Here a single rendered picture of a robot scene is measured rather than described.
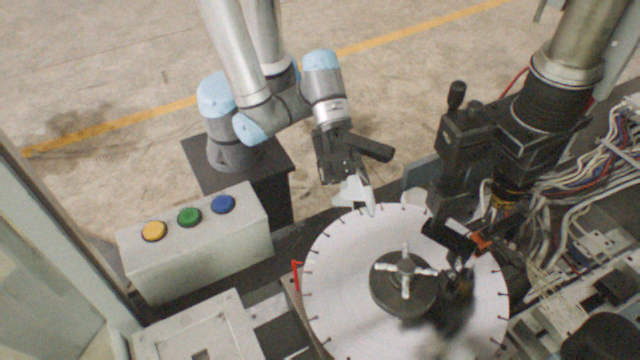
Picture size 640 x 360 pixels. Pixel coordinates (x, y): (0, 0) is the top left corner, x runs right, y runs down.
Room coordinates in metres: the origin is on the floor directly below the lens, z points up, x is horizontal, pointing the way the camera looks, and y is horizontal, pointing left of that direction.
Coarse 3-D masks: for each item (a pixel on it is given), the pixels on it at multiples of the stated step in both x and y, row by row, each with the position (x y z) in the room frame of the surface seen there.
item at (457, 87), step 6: (456, 84) 0.42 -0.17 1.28; (462, 84) 0.42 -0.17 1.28; (450, 90) 0.42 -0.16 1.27; (456, 90) 0.42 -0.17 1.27; (462, 90) 0.42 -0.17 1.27; (450, 96) 0.42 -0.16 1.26; (456, 96) 0.42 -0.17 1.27; (462, 96) 0.42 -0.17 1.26; (450, 102) 0.42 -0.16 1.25; (456, 102) 0.42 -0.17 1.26; (462, 102) 0.42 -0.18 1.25; (450, 108) 0.42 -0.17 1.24; (456, 108) 0.42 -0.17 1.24
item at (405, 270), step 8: (408, 248) 0.37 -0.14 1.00; (408, 256) 0.36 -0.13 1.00; (376, 264) 0.34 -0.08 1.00; (384, 264) 0.34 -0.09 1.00; (392, 264) 0.34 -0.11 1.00; (400, 264) 0.34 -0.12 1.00; (408, 264) 0.34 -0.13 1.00; (400, 272) 0.33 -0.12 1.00; (408, 272) 0.32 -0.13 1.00; (416, 272) 0.33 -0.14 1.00; (424, 272) 0.33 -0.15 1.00; (432, 272) 0.33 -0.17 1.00; (400, 280) 0.32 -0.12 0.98; (408, 280) 0.31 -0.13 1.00; (408, 288) 0.30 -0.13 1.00; (408, 296) 0.29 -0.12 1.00
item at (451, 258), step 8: (424, 224) 0.40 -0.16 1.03; (432, 224) 0.39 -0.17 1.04; (440, 224) 0.38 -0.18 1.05; (424, 232) 0.39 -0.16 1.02; (432, 232) 0.38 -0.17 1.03; (440, 232) 0.38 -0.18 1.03; (448, 232) 0.38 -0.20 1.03; (456, 232) 0.38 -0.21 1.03; (440, 240) 0.37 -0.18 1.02; (448, 240) 0.36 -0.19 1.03; (456, 240) 0.36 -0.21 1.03; (464, 240) 0.36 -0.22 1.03; (472, 240) 0.36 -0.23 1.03; (448, 248) 0.36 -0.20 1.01; (456, 248) 0.35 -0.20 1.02; (464, 248) 0.35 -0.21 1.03; (472, 248) 0.35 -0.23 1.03; (448, 256) 0.36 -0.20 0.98; (456, 256) 0.35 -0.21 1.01; (464, 256) 0.34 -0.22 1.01; (464, 264) 0.35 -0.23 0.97
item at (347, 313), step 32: (352, 224) 0.45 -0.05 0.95; (384, 224) 0.45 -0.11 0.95; (416, 224) 0.45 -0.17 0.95; (448, 224) 0.45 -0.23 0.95; (320, 256) 0.39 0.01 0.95; (352, 256) 0.39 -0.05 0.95; (480, 256) 0.38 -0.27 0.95; (320, 288) 0.33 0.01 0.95; (352, 288) 0.33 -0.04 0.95; (448, 288) 0.32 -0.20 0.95; (480, 288) 0.32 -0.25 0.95; (320, 320) 0.28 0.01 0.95; (352, 320) 0.27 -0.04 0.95; (384, 320) 0.27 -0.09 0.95; (416, 320) 0.27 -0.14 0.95; (448, 320) 0.27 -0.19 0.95; (480, 320) 0.27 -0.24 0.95; (352, 352) 0.23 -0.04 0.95; (384, 352) 0.22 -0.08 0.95; (416, 352) 0.22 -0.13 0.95; (448, 352) 0.22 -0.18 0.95; (480, 352) 0.22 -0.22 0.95
